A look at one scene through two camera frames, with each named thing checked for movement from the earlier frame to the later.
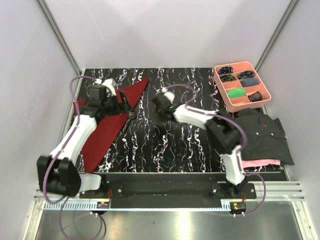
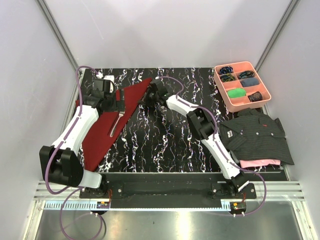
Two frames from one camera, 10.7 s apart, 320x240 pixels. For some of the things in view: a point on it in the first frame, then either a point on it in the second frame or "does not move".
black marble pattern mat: (150, 142) does not move
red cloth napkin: (106, 128) does not move
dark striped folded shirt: (266, 140) does not move
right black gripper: (163, 119) → (145, 101)
